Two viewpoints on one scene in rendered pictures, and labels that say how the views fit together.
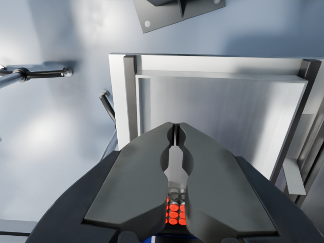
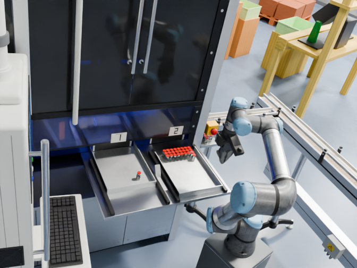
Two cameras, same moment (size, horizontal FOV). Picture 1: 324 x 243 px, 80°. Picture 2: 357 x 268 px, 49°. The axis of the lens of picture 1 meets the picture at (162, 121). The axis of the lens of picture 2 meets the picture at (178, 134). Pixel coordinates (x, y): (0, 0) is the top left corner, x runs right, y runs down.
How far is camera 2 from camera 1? 1.86 m
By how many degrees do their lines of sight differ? 32
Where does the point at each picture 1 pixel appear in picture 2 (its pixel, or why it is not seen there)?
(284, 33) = not seen: outside the picture
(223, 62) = (200, 197)
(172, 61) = (213, 193)
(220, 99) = (194, 187)
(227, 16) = not seen: outside the picture
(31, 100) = not seen: hidden behind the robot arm
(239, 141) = (178, 178)
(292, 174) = (158, 171)
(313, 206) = (133, 163)
